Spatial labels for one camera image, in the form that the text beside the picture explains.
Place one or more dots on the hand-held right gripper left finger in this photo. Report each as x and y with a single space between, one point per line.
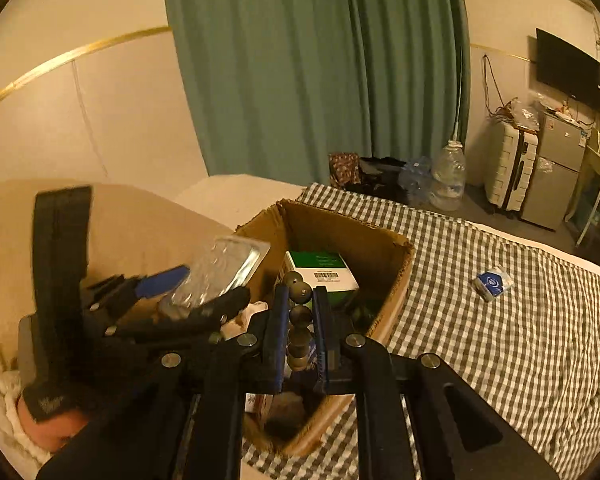
280 330

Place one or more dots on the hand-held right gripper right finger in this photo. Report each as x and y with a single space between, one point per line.
321 340

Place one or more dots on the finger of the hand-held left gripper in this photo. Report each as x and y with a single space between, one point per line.
155 282
215 307

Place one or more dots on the clear plastic blister pack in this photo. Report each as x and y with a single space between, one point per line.
215 270

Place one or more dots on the green white carton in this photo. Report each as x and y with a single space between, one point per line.
320 272

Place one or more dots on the brown cardboard box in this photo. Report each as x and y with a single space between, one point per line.
330 230

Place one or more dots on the person's left forearm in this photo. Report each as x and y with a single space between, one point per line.
0 410

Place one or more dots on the person's left hand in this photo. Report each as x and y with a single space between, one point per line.
50 430

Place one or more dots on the beige pillow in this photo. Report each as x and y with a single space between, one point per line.
130 230

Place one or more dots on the green white checked blanket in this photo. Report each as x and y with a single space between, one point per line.
480 360

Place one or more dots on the brown patterned bag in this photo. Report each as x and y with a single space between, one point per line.
344 170

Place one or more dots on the black bag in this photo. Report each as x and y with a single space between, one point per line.
380 177

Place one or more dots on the blue white tissue pack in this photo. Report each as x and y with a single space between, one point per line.
495 282

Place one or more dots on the crushed clear plastic bottles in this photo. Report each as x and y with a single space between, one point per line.
415 180

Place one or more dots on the clear water jug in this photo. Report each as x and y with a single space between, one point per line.
447 180

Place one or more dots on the green curtain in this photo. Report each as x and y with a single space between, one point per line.
280 85

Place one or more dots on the white suitcase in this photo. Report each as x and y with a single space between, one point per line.
507 170

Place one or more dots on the white pole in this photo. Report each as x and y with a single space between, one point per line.
461 95

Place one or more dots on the silver fridge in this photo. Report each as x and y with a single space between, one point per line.
555 175

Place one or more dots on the clear plastic bag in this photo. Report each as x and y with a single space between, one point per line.
522 112

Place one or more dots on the white dressing table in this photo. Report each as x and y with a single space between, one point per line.
597 170

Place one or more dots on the black wall television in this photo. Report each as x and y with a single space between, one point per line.
570 67

